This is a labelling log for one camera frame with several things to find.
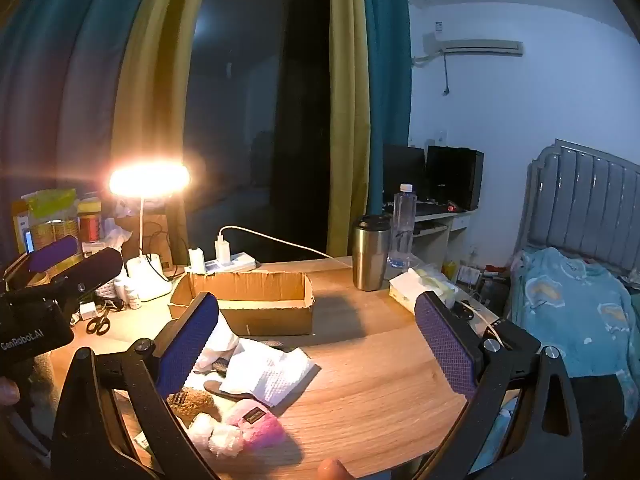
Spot blue printed blanket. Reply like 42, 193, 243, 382
509, 246, 640, 428

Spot grey padded headboard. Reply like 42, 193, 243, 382
515, 138, 640, 281

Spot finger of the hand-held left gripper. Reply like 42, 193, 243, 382
46, 247, 124, 322
2, 234, 85, 287

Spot cardboard box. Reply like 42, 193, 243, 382
169, 269, 316, 337

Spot brown paper bag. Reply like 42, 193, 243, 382
142, 214, 174, 272

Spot white waffle towel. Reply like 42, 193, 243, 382
219, 337, 321, 408

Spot black monitor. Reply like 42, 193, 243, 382
382, 144, 429, 202

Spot yellow curtain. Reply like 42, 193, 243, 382
111, 0, 217, 261
327, 0, 372, 257

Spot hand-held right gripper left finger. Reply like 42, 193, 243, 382
52, 291, 221, 480

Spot white crumpled towel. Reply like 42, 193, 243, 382
192, 310, 242, 373

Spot white computer desk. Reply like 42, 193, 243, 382
382, 199, 472, 272

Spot white charger with cable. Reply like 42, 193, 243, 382
215, 225, 352, 264

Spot white power strip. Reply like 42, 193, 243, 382
205, 252, 259, 274

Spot yellow tissue pack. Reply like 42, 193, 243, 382
389, 267, 460, 314

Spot red jar with yellow lid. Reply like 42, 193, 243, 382
77, 199, 104, 247

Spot steel tumbler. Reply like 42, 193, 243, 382
353, 214, 393, 292

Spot brown plush toy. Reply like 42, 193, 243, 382
167, 387, 221, 428

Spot dark sock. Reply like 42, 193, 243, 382
203, 379, 261, 404

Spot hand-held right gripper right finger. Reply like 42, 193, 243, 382
414, 290, 586, 480

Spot black scissors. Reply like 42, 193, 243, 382
85, 304, 114, 336

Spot clear water bottle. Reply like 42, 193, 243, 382
390, 183, 417, 269

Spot green snack bag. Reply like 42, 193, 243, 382
22, 188, 80, 253

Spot white air conditioner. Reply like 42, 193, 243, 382
421, 31, 525, 59

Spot white desk lamp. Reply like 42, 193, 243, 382
109, 160, 192, 304

